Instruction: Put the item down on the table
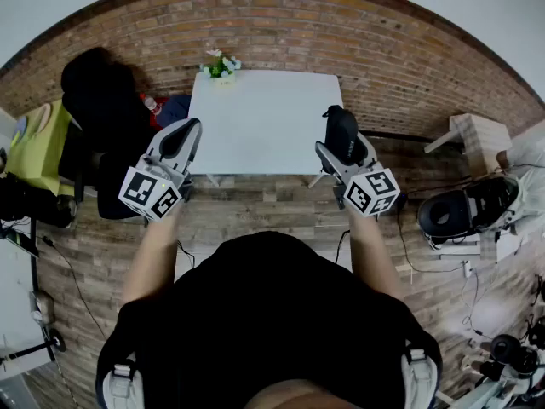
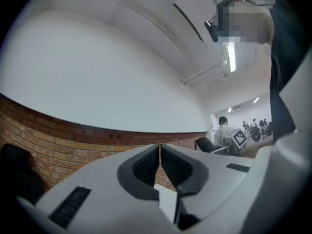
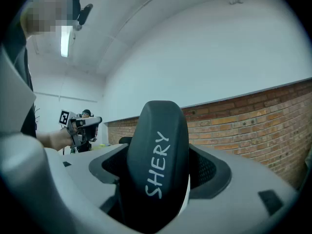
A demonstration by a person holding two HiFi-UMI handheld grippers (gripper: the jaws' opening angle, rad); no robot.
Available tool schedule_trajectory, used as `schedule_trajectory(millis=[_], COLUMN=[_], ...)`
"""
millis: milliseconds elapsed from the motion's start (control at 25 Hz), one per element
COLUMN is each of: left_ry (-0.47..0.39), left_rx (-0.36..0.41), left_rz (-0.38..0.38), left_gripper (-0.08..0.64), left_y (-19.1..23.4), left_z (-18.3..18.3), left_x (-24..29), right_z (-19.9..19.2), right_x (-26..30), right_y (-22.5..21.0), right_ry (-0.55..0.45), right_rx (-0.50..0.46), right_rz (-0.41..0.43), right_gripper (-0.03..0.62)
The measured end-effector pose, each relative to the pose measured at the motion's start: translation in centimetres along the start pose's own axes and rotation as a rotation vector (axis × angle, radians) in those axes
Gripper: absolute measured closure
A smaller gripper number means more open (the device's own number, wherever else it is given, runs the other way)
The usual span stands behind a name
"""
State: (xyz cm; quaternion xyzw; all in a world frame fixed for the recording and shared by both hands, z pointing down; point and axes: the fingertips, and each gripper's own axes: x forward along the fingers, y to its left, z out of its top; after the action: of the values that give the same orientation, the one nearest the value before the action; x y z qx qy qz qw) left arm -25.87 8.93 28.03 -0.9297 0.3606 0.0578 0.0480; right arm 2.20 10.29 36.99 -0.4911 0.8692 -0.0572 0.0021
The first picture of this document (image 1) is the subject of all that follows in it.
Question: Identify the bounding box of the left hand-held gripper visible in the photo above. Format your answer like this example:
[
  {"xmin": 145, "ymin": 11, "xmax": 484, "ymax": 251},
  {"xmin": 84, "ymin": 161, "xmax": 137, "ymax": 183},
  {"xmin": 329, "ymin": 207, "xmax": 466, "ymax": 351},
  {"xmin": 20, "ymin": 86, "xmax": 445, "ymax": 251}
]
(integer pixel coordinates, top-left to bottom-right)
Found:
[{"xmin": 118, "ymin": 118, "xmax": 204, "ymax": 222}]

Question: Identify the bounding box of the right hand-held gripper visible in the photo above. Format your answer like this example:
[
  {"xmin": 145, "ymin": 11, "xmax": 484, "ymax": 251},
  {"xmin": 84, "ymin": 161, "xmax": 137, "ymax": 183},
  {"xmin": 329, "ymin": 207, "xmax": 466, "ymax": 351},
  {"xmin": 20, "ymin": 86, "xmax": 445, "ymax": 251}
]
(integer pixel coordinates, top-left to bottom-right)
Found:
[{"xmin": 314, "ymin": 132, "xmax": 402, "ymax": 219}]

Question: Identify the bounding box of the black oval case with lettering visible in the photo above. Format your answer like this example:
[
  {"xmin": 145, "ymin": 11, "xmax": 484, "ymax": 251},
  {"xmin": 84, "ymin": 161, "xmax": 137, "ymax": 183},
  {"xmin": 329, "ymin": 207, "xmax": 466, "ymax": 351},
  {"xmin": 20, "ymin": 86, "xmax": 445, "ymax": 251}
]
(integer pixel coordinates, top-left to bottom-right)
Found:
[{"xmin": 322, "ymin": 104, "xmax": 361, "ymax": 165}]

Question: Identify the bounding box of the person's left forearm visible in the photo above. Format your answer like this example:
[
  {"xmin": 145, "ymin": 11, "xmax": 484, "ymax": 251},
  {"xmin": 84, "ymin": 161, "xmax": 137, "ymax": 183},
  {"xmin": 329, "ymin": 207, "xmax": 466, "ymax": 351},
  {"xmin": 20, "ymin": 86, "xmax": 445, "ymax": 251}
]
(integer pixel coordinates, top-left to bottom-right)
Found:
[{"xmin": 121, "ymin": 210, "xmax": 182, "ymax": 306}]

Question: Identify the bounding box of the person's right forearm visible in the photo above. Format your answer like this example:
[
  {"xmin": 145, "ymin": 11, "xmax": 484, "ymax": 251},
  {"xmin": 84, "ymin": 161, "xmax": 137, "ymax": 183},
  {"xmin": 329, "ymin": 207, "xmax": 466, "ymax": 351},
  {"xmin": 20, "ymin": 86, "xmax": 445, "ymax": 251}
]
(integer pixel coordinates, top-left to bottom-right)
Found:
[{"xmin": 347, "ymin": 213, "xmax": 405, "ymax": 302}]

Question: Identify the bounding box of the dark blue bag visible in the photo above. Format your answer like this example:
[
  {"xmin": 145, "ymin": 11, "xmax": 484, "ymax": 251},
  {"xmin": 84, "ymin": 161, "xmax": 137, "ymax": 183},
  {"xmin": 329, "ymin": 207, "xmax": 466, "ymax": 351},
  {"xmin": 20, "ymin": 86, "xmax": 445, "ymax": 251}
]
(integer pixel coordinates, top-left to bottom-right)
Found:
[{"xmin": 155, "ymin": 95, "xmax": 192, "ymax": 130}]

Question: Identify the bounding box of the potted flower plant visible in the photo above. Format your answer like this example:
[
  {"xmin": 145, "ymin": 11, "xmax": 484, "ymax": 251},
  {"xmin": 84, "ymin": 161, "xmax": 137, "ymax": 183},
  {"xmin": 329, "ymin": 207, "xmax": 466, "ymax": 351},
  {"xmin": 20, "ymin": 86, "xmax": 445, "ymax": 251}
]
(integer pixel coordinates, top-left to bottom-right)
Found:
[{"xmin": 198, "ymin": 48, "xmax": 243, "ymax": 88}]

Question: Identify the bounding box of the black office chair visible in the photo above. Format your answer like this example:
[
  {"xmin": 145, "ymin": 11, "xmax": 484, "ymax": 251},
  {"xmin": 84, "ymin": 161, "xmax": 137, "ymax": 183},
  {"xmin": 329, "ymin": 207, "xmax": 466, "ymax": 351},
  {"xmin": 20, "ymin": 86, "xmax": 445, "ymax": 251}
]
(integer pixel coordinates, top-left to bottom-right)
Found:
[{"xmin": 60, "ymin": 47, "xmax": 150, "ymax": 221}]

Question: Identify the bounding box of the black padded headset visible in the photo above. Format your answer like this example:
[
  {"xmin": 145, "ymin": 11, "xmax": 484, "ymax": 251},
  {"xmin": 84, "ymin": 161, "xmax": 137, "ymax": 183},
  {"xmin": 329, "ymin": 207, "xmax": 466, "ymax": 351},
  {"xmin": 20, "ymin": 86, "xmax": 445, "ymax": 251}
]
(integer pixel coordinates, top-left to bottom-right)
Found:
[{"xmin": 416, "ymin": 176, "xmax": 523, "ymax": 249}]

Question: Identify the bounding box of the light wooden stool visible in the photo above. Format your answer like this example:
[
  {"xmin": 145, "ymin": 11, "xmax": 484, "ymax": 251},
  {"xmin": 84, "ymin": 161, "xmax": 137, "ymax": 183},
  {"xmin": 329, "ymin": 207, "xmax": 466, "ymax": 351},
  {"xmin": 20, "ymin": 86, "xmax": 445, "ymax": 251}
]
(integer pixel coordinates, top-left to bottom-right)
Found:
[{"xmin": 423, "ymin": 112, "xmax": 513, "ymax": 178}]

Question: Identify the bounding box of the yellow-green table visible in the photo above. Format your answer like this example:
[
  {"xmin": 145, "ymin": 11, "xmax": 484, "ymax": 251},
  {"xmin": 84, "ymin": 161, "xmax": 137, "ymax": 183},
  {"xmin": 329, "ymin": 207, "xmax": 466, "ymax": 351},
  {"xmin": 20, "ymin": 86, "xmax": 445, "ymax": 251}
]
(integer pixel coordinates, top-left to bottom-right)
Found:
[{"xmin": 3, "ymin": 99, "xmax": 76, "ymax": 198}]

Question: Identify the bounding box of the black bag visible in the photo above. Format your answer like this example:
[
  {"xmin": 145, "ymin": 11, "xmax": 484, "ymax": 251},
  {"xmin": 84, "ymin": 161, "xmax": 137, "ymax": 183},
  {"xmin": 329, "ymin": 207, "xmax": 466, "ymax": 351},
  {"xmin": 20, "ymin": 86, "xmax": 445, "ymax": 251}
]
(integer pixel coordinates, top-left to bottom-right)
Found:
[{"xmin": 0, "ymin": 171, "xmax": 77, "ymax": 229}]

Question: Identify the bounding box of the person's black shirt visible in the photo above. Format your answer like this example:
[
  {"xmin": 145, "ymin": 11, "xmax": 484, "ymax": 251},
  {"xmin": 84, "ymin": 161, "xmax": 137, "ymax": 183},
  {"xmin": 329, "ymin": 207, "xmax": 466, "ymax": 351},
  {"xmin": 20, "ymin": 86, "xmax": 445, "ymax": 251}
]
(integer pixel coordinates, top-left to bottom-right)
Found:
[{"xmin": 95, "ymin": 230, "xmax": 444, "ymax": 409}]

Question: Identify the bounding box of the black tripod stand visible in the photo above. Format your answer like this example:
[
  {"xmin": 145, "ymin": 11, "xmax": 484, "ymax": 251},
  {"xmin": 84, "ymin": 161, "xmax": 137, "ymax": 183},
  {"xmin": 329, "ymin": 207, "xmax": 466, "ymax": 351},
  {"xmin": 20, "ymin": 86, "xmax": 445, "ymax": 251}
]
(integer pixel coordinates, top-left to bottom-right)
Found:
[{"xmin": 0, "ymin": 328, "xmax": 68, "ymax": 372}]

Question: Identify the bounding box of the person's face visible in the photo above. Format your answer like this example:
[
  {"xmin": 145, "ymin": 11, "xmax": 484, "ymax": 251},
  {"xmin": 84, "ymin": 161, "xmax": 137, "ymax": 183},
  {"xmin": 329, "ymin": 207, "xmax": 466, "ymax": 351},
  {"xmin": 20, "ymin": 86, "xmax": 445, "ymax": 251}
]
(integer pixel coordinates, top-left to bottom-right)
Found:
[{"xmin": 244, "ymin": 379, "xmax": 363, "ymax": 409}]

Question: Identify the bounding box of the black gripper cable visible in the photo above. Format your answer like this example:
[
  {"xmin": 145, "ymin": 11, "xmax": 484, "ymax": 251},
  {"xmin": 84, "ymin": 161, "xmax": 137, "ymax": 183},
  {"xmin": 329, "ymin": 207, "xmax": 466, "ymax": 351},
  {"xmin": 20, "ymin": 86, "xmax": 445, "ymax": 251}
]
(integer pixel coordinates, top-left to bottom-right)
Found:
[
  {"xmin": 335, "ymin": 229, "xmax": 351, "ymax": 266},
  {"xmin": 176, "ymin": 240, "xmax": 197, "ymax": 270}
]

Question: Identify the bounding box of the black floor cable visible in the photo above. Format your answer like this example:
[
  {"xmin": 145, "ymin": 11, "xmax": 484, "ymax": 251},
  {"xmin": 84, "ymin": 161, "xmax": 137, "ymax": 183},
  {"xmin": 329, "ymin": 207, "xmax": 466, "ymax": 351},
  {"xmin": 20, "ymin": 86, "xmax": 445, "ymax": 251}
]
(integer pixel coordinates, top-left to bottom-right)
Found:
[{"xmin": 41, "ymin": 235, "xmax": 110, "ymax": 340}]

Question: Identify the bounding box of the white shoulder strap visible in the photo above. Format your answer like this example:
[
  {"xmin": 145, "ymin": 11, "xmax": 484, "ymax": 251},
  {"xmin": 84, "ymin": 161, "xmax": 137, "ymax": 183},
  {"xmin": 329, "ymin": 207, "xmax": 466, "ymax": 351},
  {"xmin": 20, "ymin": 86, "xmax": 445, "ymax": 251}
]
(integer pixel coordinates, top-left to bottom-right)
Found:
[
  {"xmin": 399, "ymin": 342, "xmax": 439, "ymax": 409},
  {"xmin": 101, "ymin": 354, "xmax": 146, "ymax": 409}
]

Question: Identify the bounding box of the black camera equipment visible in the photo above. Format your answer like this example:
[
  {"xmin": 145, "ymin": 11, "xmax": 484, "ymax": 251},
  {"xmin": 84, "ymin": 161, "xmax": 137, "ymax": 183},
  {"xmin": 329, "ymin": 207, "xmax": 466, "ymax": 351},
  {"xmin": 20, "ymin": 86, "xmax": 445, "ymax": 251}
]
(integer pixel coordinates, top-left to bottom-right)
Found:
[{"xmin": 480, "ymin": 333, "xmax": 545, "ymax": 383}]

